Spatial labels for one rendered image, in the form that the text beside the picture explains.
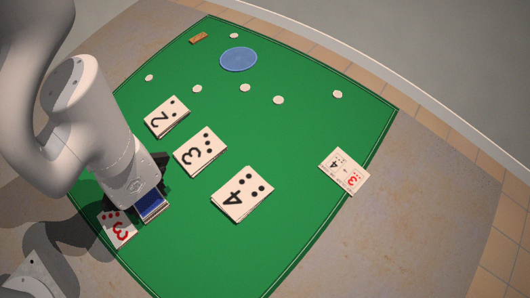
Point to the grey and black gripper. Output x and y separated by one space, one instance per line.
143 173

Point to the green card table cloth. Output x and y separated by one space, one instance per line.
193 249

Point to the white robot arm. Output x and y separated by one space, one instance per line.
86 128

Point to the brown rectangular block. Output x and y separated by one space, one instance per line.
198 38

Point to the blue round coaster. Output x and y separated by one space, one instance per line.
238 59

